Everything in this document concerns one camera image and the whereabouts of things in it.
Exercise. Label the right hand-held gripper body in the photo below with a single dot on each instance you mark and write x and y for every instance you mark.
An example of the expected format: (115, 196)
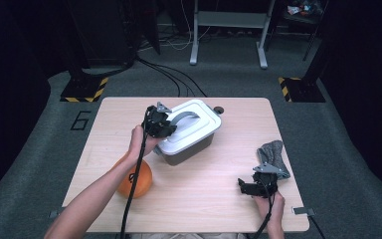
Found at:
(265, 184)

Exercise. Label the grey table clamp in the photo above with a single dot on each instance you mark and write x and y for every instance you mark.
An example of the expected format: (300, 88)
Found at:
(53, 214)
(303, 210)

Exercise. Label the person's right hand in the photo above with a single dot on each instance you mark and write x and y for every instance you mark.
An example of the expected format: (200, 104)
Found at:
(272, 209)

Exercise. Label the colourful clutter on dark shelf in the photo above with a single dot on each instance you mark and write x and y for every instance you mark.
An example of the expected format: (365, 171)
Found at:
(303, 8)

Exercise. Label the clear brown storage box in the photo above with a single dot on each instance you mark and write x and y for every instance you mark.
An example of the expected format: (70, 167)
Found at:
(189, 156)

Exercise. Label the black stand with striped base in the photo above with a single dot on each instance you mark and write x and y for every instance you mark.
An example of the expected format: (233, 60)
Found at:
(83, 88)
(301, 89)

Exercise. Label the grey fluffy cloth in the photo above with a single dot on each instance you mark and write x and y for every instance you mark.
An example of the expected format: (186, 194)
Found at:
(273, 152)

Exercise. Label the black cabinet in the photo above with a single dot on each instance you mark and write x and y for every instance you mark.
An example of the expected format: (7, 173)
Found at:
(102, 30)

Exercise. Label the person's left hand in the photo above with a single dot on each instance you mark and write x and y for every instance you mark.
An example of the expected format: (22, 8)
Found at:
(139, 142)

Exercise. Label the orange plush toy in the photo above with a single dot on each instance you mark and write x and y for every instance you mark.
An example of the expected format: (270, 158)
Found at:
(142, 182)

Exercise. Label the white metal stand frame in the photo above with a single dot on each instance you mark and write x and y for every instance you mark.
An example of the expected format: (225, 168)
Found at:
(232, 20)

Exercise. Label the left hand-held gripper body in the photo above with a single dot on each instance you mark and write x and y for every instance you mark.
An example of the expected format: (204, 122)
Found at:
(154, 122)

